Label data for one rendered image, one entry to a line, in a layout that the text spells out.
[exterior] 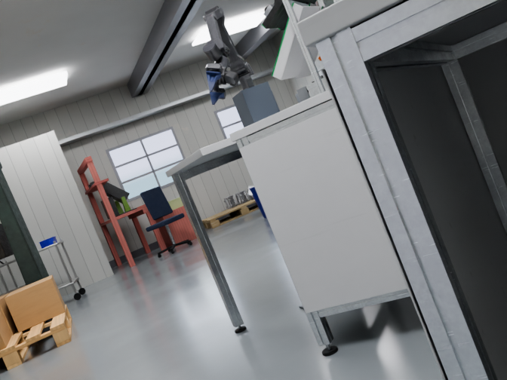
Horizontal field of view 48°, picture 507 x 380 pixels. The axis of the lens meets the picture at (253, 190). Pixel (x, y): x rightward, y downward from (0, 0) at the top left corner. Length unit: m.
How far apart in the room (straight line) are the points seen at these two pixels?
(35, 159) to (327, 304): 7.31
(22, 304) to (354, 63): 4.86
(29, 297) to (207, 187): 6.02
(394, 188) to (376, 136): 0.07
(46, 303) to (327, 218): 3.78
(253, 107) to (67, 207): 6.53
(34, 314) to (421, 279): 4.82
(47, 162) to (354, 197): 7.39
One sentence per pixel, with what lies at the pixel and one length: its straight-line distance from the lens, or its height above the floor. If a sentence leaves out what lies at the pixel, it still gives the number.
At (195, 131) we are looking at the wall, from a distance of 10.89.
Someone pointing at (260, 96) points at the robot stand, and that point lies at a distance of 2.60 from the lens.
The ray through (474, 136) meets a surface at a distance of 1.72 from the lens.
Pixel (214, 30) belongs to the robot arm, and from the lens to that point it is 2.50.
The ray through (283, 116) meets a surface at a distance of 1.90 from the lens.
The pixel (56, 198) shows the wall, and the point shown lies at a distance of 8.88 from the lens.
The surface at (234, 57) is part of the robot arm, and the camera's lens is 2.64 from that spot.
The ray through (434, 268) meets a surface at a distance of 0.70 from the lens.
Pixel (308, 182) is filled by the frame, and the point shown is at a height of 0.60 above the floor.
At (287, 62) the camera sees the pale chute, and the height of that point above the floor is 1.04.
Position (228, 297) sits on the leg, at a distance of 2.80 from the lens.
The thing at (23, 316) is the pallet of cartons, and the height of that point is 0.27.
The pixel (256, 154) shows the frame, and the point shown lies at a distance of 1.96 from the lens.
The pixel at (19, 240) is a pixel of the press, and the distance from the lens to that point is 6.45.
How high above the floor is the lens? 0.72
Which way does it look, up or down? 2 degrees down
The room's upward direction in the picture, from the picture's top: 22 degrees counter-clockwise
